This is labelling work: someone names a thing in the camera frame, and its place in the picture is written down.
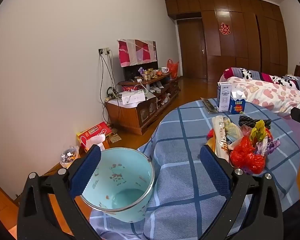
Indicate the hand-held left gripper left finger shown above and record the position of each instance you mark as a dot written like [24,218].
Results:
[86,170]

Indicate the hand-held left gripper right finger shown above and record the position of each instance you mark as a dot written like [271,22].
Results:
[215,171]

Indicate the red foil bag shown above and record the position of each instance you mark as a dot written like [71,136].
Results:
[210,133]

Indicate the purple plastic bag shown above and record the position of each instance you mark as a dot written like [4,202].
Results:
[272,145]

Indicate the light blue cartoon bucket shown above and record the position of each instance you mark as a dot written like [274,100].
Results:
[130,162]

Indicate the clear bag of wrappers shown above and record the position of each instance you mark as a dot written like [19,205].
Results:
[68,156]

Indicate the white paper bag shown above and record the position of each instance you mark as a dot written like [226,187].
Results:
[97,140]

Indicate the blue checked tablecloth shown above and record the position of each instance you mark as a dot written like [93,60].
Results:
[180,155]

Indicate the long white snack wrapper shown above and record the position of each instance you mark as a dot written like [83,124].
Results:
[220,132]

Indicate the red gift box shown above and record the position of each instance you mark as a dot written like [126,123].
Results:
[92,130]

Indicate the red crumpled plastic wrapper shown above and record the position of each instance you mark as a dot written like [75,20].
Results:
[255,163]

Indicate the brown packets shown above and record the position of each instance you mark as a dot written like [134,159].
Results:
[116,137]

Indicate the yellow green plastic bag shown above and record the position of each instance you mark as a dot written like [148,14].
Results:
[258,130]

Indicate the black foam net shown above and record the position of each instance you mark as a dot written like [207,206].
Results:
[245,120]

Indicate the cow print blanket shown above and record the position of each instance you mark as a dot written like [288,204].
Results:
[247,74]

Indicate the wooden television cabinet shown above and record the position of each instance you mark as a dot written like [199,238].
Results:
[125,117]

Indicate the small blue carton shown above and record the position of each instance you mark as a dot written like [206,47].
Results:
[237,106]

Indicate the dark flat foil packet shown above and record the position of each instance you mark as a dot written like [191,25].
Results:
[210,105]

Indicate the tall white milk carton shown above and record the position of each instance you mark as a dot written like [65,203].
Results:
[223,97]

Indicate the wooden wardrobe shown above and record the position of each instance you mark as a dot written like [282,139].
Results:
[245,50]

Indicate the white flat box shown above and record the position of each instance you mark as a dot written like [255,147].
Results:
[133,97]

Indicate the red packet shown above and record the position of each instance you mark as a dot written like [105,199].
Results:
[130,88]

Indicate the black television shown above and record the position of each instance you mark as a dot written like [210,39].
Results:
[130,72]

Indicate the orange plastic bag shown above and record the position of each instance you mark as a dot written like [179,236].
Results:
[173,68]

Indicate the gold lidded jar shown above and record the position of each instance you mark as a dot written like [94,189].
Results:
[151,71]
[146,76]

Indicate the white printed mug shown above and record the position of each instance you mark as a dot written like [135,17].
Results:
[164,70]

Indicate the purple artificial flowers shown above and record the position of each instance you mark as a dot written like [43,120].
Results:
[141,70]

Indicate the wooden door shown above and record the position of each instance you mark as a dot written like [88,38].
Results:
[191,50]

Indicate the red white patchwork cloth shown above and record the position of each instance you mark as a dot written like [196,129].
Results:
[130,52]

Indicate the red paper wall decal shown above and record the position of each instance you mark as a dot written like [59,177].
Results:
[225,28]

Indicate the wall socket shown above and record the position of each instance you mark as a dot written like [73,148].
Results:
[106,51]

